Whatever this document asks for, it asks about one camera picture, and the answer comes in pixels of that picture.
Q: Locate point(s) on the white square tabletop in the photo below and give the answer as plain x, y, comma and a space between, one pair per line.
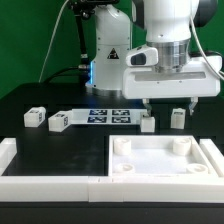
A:
157, 155

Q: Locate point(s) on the white base sheet with tags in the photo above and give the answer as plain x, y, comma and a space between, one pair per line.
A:
106, 116

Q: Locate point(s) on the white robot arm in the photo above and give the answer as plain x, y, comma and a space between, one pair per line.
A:
167, 25

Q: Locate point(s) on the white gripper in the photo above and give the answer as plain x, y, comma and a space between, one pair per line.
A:
195, 79

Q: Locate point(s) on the white U-shaped obstacle fence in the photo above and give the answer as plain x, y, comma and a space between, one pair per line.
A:
196, 188

